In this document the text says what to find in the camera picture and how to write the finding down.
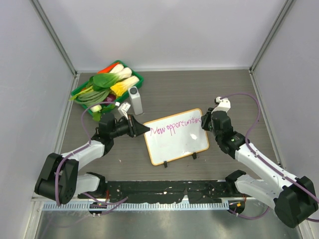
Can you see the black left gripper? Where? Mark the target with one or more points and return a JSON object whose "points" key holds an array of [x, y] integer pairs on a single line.
{"points": [[135, 128]]}

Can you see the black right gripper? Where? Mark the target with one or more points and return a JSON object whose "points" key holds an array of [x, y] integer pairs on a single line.
{"points": [[205, 119]]}

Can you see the yellow framed whiteboard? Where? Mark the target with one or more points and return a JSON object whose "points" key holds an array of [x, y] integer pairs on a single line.
{"points": [[176, 136]]}

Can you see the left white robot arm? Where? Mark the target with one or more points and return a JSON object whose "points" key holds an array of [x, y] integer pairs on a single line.
{"points": [[59, 179]]}

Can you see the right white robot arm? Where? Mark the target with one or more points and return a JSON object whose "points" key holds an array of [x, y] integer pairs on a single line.
{"points": [[293, 199]]}

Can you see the white pen holder box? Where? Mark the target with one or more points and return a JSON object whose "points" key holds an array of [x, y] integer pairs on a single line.
{"points": [[135, 99]]}

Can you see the purple toy onion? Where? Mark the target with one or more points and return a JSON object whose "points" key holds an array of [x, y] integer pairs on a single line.
{"points": [[110, 98]]}

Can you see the yellow napa cabbage toy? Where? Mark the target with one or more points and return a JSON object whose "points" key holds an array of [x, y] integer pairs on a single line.
{"points": [[121, 87]]}

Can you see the green plastic vegetable tray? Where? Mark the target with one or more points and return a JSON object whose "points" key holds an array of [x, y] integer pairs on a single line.
{"points": [[108, 106]]}

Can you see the green onion toy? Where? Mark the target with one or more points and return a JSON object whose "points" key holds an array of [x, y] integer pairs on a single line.
{"points": [[89, 97]]}

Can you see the green bok choy toy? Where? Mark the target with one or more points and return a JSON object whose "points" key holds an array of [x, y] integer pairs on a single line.
{"points": [[102, 81]]}

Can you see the white bok choy toy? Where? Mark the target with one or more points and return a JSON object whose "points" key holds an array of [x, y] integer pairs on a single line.
{"points": [[123, 74]]}

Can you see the orange toy carrot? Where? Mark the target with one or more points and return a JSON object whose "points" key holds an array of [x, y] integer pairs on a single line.
{"points": [[109, 68]]}

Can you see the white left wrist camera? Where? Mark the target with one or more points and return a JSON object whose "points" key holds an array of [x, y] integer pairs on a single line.
{"points": [[123, 108]]}

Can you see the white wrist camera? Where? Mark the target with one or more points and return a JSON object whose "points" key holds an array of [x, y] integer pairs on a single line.
{"points": [[222, 104], [123, 108]]}

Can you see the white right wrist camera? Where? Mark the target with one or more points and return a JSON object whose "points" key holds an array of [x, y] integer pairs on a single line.
{"points": [[222, 104]]}

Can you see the black wire whiteboard stand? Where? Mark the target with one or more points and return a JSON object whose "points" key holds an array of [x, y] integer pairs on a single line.
{"points": [[194, 156]]}

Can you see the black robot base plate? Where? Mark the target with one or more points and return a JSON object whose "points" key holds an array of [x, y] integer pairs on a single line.
{"points": [[166, 192]]}

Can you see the grey slotted cable duct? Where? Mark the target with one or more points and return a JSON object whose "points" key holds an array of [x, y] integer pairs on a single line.
{"points": [[89, 206]]}

